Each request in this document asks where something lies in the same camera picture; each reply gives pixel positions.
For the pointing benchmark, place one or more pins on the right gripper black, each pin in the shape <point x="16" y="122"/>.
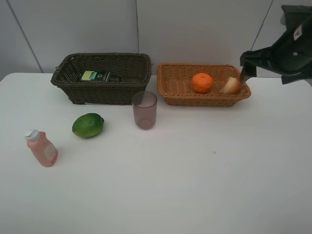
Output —
<point x="291" y="55"/>

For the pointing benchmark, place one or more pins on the red orange peach fruit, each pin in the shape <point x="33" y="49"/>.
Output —
<point x="231" y="87"/>

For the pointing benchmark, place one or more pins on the orange mandarin fruit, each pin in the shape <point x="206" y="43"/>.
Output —
<point x="201" y="83"/>

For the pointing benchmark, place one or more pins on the translucent purple plastic cup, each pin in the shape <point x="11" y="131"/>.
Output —
<point x="144" y="105"/>

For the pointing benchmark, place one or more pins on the black pump bottle green label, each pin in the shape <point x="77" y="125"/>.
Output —
<point x="98" y="76"/>

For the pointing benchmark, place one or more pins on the green lime fruit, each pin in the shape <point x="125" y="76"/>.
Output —
<point x="88" y="125"/>

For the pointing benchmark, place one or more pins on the pink bottle white cap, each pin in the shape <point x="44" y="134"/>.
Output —
<point x="42" y="148"/>

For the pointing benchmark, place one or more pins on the orange wicker basket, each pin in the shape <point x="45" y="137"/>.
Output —
<point x="174" y="84"/>

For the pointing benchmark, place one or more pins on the dark brown wicker basket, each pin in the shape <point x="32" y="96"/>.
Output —
<point x="130" y="74"/>

